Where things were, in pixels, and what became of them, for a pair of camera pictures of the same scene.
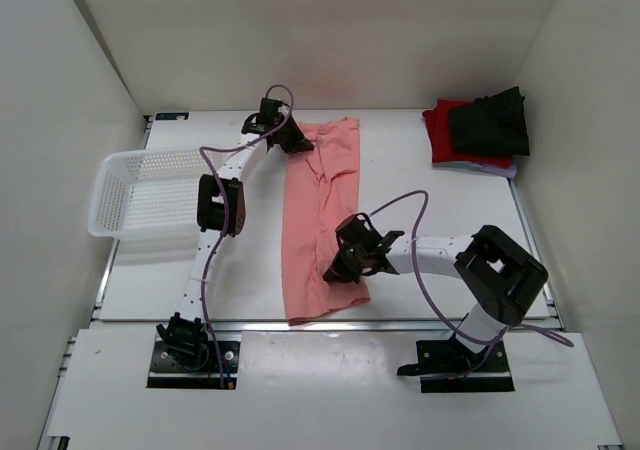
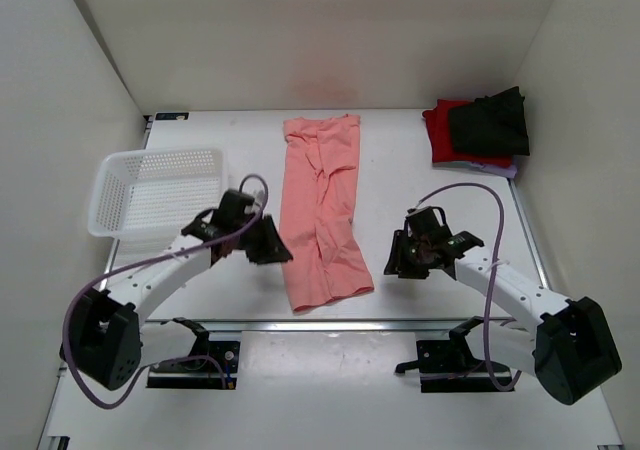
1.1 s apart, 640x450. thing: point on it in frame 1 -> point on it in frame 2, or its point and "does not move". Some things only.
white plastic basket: [146, 193] does not move
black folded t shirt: [491, 125] does not move
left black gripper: [298, 145] -> [273, 249]
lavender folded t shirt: [505, 171] does not move
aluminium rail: [328, 325] does not move
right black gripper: [338, 272] -> [397, 264]
